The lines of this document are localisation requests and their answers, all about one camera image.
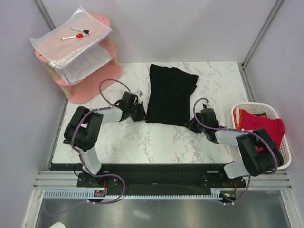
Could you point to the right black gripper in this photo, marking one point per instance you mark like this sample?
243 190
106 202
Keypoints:
191 126

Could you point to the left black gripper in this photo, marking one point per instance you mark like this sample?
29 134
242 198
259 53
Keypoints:
142 116

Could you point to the black t shirt blue logo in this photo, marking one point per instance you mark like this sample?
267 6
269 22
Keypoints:
169 101

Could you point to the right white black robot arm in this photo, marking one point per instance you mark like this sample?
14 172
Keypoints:
258 152

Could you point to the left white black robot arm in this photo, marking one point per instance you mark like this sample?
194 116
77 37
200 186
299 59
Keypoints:
83 129

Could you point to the printed paper stack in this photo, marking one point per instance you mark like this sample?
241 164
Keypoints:
85 64

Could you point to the orange t shirt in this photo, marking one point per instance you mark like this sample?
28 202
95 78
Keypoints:
238 117

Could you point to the pink three tier shelf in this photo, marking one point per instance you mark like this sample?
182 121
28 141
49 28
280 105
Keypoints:
84 90

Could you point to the dark green t shirt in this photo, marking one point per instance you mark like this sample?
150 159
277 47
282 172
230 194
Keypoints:
261 115

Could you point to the white plastic laundry basket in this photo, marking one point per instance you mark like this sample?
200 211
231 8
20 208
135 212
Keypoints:
257 108

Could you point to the magenta t shirt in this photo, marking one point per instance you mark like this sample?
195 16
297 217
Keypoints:
274 127

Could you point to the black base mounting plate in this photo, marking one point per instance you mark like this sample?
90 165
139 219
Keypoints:
113 169

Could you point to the black cap whiteboard marker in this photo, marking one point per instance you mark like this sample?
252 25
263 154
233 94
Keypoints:
82 30

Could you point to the red cap whiteboard marker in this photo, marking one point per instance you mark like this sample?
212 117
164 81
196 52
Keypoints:
80 35

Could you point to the plastic sleeve with pink paper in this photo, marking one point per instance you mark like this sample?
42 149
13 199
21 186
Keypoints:
59 52

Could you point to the white paper scrap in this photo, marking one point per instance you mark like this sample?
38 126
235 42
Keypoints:
58 225

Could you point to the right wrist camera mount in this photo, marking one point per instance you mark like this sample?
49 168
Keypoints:
206 105

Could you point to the white slotted cable duct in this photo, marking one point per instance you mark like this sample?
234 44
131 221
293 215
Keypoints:
92 194

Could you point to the aluminium frame rail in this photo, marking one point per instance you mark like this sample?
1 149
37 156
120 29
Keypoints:
203 179

